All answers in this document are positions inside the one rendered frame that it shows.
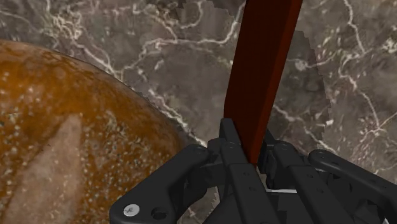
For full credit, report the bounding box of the round brown bread loaf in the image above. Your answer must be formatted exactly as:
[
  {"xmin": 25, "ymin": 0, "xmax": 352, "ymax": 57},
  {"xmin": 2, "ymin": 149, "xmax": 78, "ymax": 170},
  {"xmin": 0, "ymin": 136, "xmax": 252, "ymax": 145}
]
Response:
[{"xmin": 0, "ymin": 39, "xmax": 197, "ymax": 224}]

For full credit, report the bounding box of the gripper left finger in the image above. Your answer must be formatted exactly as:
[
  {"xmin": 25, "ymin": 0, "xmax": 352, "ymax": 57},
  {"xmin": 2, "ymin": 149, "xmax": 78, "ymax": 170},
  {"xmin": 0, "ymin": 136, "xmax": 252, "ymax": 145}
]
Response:
[{"xmin": 109, "ymin": 118, "xmax": 281, "ymax": 224}]

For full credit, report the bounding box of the dark red stick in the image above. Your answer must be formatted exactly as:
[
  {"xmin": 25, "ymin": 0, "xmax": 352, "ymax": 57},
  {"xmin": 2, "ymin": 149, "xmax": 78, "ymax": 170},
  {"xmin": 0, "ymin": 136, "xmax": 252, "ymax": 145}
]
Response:
[{"xmin": 223, "ymin": 0, "xmax": 303, "ymax": 165}]

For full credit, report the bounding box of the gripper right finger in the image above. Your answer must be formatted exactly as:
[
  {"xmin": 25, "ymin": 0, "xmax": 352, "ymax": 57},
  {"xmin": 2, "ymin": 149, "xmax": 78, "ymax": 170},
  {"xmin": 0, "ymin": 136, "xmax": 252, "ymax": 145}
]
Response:
[{"xmin": 258, "ymin": 129, "xmax": 397, "ymax": 224}]

